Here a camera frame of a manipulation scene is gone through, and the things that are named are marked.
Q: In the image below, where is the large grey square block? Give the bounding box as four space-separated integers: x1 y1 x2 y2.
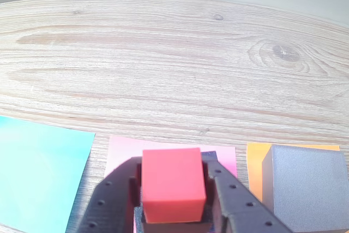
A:
261 144 349 233

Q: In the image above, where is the small dark grey cube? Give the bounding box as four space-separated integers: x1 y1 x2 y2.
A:
133 204 219 233

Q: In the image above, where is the blue paper sheet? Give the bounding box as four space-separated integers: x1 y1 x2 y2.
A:
0 115 97 233

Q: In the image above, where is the pink paper sheet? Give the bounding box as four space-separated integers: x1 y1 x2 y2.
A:
104 135 238 233

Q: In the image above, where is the orange paper sheet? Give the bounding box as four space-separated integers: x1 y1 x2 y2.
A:
246 142 341 204

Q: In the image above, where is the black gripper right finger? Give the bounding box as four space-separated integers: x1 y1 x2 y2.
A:
202 159 294 233

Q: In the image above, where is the small red cube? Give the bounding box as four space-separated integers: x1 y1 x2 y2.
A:
141 147 207 224

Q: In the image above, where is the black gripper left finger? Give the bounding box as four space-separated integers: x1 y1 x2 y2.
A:
73 156 143 233

